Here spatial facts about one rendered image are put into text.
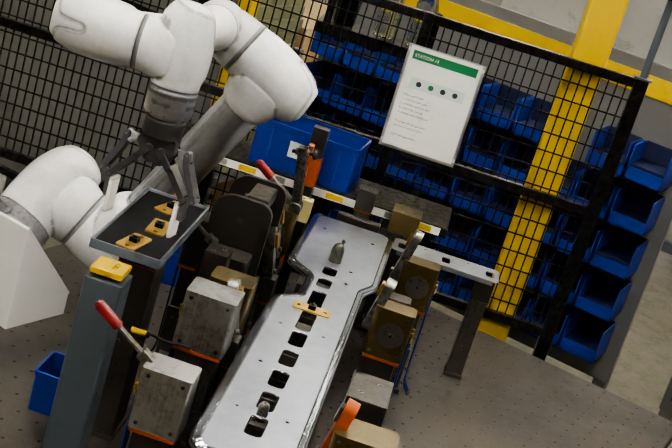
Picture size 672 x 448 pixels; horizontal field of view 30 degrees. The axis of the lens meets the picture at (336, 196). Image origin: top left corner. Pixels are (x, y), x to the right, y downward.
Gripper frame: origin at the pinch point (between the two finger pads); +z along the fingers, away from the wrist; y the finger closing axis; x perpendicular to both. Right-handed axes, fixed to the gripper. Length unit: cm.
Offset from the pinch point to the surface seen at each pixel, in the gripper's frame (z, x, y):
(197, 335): 18.3, 1.6, 16.6
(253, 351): 21.1, 10.6, 25.5
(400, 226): 19, 112, 27
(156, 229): 4.8, 9.6, 0.0
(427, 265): 16, 84, 41
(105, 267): 5.2, -15.1, 2.3
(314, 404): 21.3, 0.6, 42.3
